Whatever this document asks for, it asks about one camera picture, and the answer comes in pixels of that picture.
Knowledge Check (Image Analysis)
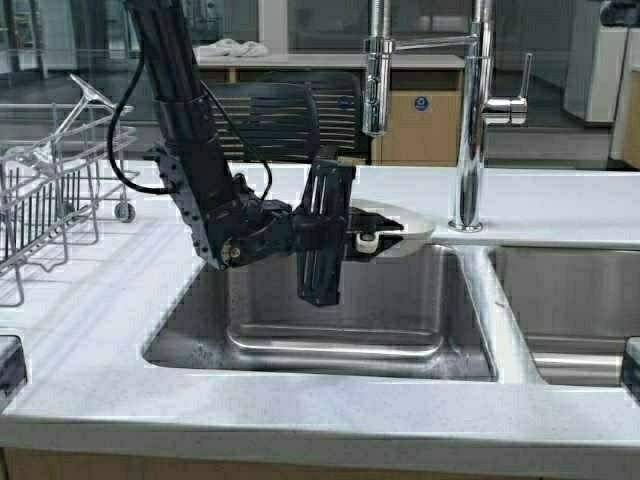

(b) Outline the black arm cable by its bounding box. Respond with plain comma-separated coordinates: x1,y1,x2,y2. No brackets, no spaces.
107,49,174,196

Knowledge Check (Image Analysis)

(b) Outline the stainless steel right sink basin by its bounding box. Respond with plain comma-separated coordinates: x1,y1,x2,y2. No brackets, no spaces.
490,247,639,387

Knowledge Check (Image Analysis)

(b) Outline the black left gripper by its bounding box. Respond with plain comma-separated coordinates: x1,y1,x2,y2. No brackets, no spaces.
293,159,404,306

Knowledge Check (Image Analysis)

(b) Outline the stainless steel sink basin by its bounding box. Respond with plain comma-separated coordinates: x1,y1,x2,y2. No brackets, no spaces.
490,247,639,387
143,245,497,382

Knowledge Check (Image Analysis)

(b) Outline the white cloth on counter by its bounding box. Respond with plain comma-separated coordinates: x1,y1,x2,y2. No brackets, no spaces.
195,38,270,58

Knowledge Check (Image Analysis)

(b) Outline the white pan with handle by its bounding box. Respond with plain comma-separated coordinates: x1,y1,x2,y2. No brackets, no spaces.
345,198,436,262

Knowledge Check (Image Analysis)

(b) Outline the chrome kitchen faucet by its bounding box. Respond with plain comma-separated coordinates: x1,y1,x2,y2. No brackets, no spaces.
449,1,533,233

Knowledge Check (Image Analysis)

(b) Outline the wooden cabinet with blue sticker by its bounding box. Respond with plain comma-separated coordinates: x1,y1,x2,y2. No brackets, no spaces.
372,69,463,167

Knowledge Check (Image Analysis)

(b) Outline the black mesh office chair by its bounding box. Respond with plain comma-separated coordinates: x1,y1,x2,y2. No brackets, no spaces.
206,70,370,165

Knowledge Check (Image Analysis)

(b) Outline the stainless steel left sink basin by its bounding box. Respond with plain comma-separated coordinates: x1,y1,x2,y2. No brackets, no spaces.
143,245,497,382

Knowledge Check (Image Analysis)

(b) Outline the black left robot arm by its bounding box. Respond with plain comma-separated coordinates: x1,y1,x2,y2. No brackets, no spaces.
117,1,404,307

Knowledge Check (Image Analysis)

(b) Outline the chrome pull-down sprayer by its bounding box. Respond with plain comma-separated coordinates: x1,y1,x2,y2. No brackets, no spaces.
362,1,479,137

